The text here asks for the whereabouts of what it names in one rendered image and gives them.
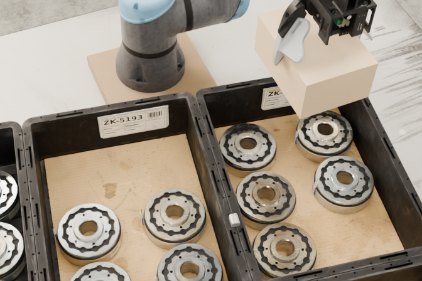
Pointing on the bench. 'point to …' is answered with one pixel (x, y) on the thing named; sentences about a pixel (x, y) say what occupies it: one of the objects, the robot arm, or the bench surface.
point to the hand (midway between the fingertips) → (314, 48)
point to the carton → (317, 67)
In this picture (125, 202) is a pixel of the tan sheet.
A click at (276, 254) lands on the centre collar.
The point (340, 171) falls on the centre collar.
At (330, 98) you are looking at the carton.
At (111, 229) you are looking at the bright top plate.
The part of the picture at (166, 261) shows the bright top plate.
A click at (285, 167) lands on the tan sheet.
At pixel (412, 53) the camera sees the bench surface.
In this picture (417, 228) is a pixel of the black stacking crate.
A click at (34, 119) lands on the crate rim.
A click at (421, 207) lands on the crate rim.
